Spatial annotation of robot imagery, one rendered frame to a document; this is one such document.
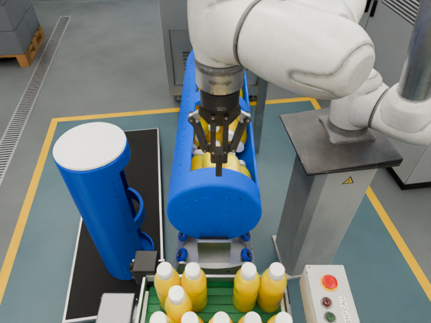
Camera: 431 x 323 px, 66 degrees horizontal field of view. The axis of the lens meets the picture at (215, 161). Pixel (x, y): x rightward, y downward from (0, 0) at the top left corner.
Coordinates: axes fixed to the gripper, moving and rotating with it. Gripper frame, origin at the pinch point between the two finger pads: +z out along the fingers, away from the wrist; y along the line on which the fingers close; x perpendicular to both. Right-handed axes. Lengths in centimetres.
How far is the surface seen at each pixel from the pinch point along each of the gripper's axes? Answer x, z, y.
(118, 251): 29, 91, -48
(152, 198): 86, 122, -43
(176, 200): 4.6, 20.1, -11.7
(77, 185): 29, 42, -53
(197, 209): 4.6, 24.6, -5.9
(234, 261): -1.3, 44.1, 5.3
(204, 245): -1.8, 33.6, -4.1
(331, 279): -15.9, 25.6, 28.3
